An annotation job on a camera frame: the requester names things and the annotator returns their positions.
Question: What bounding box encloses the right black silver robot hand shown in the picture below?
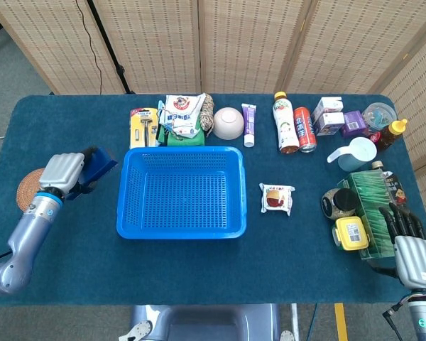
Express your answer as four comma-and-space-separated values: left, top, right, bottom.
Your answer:
371, 202, 426, 289

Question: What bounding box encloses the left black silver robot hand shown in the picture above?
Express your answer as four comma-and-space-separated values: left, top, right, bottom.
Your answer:
38, 146, 100, 201

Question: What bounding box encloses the dark blue box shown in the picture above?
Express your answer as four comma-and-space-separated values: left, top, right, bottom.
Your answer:
80, 147, 119, 186

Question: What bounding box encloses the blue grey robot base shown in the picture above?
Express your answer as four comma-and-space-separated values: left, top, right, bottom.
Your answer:
119, 303, 295, 341

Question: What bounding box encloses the round woven rattan coaster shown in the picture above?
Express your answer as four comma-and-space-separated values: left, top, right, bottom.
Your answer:
16, 168, 47, 215

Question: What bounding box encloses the small container with yellow lid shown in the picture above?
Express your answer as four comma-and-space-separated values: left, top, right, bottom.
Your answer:
332, 216, 371, 252

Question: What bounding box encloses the dark sauce pouch gold cap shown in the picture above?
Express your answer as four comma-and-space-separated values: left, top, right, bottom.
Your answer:
371, 161, 408, 210

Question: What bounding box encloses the clear box of green packets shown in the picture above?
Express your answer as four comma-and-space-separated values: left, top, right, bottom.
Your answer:
337, 170, 409, 261

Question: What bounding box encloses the razor in yellow blister pack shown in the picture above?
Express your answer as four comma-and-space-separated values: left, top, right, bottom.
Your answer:
129, 107, 161, 149

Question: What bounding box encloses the glass jar with black lid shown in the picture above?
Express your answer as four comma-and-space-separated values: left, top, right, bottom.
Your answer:
320, 188, 361, 221

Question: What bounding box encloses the blue felt table cover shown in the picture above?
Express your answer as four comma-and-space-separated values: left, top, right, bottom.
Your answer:
0, 93, 426, 307

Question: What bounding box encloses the black tripod stand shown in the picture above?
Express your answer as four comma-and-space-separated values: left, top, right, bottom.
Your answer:
87, 0, 136, 95

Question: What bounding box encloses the light blue pitcher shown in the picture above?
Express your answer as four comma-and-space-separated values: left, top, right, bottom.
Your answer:
327, 136, 378, 173

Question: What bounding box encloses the blue plastic perforated basket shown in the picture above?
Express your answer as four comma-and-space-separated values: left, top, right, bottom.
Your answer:
116, 144, 248, 239

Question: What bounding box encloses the honey bottle with yellow cap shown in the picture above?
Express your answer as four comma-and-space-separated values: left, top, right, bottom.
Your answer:
368, 119, 409, 153

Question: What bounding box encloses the green folded cloth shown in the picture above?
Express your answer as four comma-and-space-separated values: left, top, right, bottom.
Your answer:
155, 100, 206, 146

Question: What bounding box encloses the white printed snack bag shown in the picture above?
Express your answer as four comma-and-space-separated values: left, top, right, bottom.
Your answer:
158, 93, 207, 140

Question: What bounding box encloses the small purple box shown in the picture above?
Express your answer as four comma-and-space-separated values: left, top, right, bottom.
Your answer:
339, 110, 369, 139

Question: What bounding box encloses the clear round plastic container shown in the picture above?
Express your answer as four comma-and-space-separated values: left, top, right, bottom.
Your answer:
361, 102, 398, 131

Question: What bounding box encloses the white wrapped bread snack packet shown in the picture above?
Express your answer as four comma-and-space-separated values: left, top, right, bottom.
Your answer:
258, 183, 296, 217

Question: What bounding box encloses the bamboo folding screen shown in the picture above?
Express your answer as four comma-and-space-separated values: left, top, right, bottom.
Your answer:
0, 0, 426, 171

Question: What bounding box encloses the white carton with purple print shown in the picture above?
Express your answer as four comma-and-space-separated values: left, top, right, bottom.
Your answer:
314, 112, 346, 137

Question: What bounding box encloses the red orange soda can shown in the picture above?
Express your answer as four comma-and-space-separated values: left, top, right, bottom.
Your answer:
293, 107, 318, 153

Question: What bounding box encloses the pale pink bowl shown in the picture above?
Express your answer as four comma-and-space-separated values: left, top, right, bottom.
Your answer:
212, 107, 245, 141

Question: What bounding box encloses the tall white milk carton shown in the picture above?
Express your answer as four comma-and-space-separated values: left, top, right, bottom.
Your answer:
311, 96, 344, 124

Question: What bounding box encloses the juice bottle with yellow cap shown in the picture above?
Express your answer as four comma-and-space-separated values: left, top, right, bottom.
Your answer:
272, 91, 300, 154

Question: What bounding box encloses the purple white toothpaste tube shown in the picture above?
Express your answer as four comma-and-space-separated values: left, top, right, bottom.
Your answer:
241, 103, 258, 148

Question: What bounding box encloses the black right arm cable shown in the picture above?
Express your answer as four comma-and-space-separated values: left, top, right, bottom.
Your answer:
382, 300, 413, 341

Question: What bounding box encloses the thin black hanging cable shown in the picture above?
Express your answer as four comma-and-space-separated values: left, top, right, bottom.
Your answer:
74, 0, 104, 95

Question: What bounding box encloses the braided beige rope bundle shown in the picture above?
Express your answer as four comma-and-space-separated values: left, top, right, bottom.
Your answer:
200, 92, 216, 138

